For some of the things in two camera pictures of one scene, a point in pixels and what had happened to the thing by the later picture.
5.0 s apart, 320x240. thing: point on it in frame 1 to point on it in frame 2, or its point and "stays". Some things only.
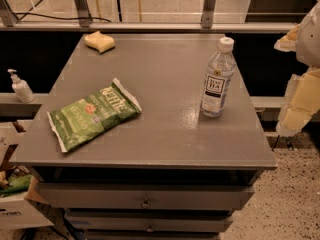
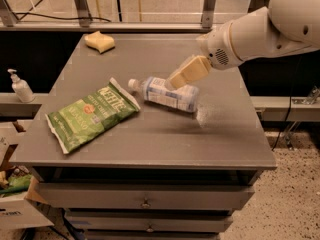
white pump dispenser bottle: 21,88 stays
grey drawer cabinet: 166,172 stays
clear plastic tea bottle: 218,79 to 157,90
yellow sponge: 99,41 stays
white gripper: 310,42 to 216,49
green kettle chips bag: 87,116 stays
